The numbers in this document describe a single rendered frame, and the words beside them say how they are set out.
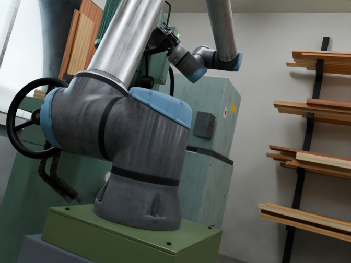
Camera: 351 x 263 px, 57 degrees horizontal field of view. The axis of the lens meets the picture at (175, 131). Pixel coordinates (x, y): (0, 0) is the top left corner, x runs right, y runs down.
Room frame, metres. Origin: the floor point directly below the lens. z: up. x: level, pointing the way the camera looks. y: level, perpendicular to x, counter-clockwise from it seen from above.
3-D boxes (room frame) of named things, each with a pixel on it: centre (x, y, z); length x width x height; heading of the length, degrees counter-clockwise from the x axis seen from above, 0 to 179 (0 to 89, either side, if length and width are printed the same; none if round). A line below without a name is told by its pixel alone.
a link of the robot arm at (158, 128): (0.71, 0.05, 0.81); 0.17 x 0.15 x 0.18; 70
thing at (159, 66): (1.60, 0.16, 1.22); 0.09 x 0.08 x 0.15; 163
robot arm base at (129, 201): (0.71, 0.04, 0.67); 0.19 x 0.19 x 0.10
